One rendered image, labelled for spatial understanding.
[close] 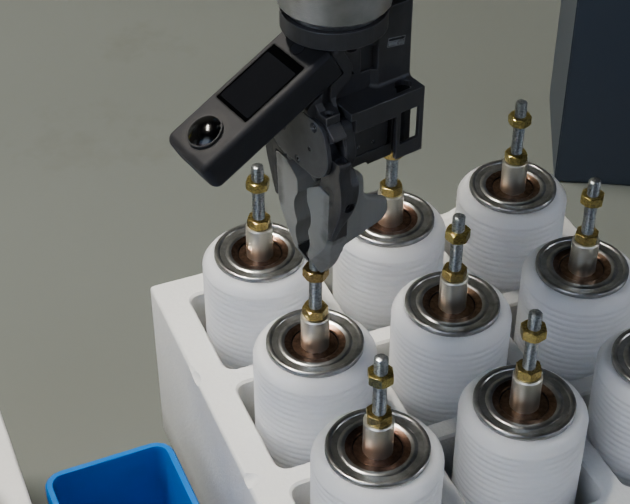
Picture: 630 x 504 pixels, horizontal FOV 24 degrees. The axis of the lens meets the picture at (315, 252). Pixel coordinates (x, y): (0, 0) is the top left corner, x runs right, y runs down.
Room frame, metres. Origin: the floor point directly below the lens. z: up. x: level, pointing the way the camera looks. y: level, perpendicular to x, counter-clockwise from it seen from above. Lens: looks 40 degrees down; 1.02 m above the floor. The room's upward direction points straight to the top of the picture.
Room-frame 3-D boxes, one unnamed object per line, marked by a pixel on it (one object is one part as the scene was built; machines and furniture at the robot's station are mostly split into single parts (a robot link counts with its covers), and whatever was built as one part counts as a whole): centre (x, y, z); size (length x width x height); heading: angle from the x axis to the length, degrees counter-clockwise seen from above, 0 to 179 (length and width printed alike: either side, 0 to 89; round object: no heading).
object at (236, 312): (0.93, 0.05, 0.16); 0.10 x 0.10 x 0.18
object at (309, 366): (0.82, 0.00, 0.25); 0.08 x 0.08 x 0.01
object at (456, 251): (0.86, -0.11, 0.30); 0.01 x 0.01 x 0.08
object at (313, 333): (0.82, 0.00, 0.26); 0.02 x 0.02 x 0.03
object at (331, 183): (0.80, -0.01, 0.42); 0.05 x 0.02 x 0.09; 35
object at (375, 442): (0.71, -0.04, 0.26); 0.02 x 0.02 x 0.03
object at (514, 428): (0.75, -0.15, 0.25); 0.08 x 0.08 x 0.01
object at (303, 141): (0.83, -0.02, 0.48); 0.09 x 0.08 x 0.12; 125
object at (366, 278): (0.97, -0.06, 0.16); 0.10 x 0.10 x 0.18
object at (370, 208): (0.81, -0.03, 0.38); 0.06 x 0.03 x 0.09; 125
